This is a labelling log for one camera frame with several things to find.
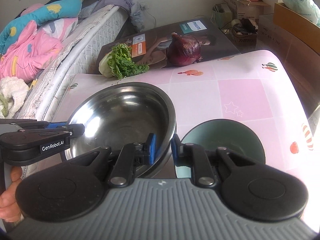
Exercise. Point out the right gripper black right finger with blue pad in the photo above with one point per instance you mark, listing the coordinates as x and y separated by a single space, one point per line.
194 157

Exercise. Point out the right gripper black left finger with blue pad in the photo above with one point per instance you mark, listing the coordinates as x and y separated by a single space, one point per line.
130 157

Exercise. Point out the teal ceramic bowl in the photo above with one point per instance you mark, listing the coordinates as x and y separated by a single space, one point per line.
231 134

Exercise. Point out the large steel bowl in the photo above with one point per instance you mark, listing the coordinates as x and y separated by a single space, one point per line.
127 113

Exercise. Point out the small shallow steel plate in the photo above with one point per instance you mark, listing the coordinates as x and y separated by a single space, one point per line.
75 142

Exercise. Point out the person's left hand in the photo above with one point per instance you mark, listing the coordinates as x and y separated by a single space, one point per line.
10 212

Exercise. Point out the white fluffy towel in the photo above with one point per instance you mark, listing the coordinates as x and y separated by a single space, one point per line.
13 94

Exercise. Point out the pink patterned tablecloth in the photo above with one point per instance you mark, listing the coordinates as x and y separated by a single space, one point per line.
252 88

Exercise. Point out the green leafy cabbage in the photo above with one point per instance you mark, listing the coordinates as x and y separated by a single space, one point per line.
119 63

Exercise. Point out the pink cartoon blanket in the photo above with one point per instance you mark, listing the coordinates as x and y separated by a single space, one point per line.
34 50

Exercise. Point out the white quilted mattress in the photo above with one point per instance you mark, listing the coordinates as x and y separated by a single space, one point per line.
79 55

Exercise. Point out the red onion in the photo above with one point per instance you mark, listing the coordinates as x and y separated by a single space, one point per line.
183 50

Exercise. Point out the Philips product box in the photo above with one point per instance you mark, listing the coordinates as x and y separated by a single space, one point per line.
149 47

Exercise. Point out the teal cartoon blanket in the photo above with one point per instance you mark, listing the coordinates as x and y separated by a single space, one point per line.
48 12

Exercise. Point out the grey blue clothing pile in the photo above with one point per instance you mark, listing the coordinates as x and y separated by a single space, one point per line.
132 7

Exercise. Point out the white plastic bag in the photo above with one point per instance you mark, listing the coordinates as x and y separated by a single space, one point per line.
306 8

